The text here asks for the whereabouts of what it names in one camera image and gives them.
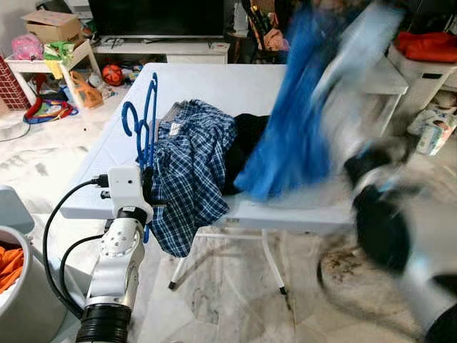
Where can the blue plaid shirt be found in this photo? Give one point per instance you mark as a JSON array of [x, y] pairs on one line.
[[193, 171]]

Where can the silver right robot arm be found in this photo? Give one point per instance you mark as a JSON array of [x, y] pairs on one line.
[[421, 250]]

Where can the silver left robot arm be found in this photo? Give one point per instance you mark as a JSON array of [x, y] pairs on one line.
[[118, 264]]

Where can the black garment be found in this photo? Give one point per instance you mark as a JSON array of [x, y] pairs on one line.
[[246, 139]]

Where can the red ball toy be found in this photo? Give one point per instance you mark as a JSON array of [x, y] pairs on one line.
[[112, 75]]

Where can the colourful bag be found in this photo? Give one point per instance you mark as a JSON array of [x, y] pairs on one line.
[[48, 111]]

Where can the white television stand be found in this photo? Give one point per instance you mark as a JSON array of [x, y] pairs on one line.
[[164, 50]]

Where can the white metal table legs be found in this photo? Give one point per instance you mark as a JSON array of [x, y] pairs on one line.
[[273, 261]]

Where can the white tissue pack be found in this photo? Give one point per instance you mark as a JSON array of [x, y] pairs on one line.
[[434, 134]]

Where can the green yellow pack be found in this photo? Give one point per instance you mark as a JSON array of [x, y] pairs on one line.
[[58, 53]]

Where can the grey laundry bin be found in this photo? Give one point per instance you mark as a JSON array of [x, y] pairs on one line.
[[28, 307]]

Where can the black television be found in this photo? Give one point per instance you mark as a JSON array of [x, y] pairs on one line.
[[157, 18]]

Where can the white low shelf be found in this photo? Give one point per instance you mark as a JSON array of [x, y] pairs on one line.
[[28, 66]]

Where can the red grid basket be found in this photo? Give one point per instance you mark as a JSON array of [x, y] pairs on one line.
[[11, 86]]

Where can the pink plastic bag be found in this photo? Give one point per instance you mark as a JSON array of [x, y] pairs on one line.
[[27, 48]]

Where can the brown cardboard box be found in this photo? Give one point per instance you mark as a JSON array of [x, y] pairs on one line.
[[53, 28]]

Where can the red folded cloth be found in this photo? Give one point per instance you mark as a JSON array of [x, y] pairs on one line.
[[428, 47]]

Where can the white side table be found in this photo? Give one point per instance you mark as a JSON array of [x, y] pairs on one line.
[[385, 78]]

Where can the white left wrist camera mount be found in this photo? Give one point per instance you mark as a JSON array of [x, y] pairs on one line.
[[125, 187]]

